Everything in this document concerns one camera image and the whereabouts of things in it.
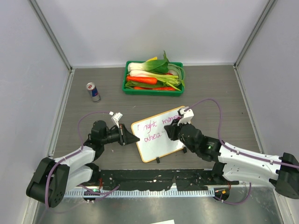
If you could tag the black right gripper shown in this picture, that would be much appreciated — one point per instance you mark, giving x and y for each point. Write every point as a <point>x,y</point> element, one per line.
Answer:
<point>172,129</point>

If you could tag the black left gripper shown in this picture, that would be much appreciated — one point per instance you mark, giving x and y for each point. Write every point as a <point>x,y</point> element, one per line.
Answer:
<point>125,136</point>

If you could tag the yellow framed whiteboard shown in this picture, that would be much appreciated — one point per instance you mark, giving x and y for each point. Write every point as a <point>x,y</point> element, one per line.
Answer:
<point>154,142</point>

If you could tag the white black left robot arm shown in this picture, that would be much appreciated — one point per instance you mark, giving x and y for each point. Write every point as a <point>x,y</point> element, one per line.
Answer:
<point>54,177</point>

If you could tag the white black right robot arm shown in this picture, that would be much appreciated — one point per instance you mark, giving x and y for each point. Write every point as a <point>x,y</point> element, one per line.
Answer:
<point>234,164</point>

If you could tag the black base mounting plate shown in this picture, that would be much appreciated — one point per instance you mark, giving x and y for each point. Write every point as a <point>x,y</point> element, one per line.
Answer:
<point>157,179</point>

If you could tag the red bull drink can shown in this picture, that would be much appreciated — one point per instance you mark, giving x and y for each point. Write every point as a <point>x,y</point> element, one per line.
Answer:
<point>93,92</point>

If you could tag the white green leek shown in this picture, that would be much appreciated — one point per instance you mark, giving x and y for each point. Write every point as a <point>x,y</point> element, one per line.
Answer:
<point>168,79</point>

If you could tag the green plastic vegetable tray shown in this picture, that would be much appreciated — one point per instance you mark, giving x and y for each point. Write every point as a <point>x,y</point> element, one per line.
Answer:
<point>132,91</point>

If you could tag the orange carrot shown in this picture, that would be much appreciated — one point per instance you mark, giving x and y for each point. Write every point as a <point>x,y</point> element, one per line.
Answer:
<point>144,80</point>

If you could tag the green bok choy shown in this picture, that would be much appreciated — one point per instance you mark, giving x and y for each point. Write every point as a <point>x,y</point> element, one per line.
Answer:
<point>159,66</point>

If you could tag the white paper sheet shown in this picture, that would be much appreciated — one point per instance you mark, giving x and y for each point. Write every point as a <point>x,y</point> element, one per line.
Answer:
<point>166,222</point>

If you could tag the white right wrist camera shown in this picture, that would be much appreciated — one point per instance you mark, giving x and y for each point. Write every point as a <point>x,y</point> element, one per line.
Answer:
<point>187,115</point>

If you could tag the slotted cable duct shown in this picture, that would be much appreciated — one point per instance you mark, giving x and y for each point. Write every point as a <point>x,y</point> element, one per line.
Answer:
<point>172,192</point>

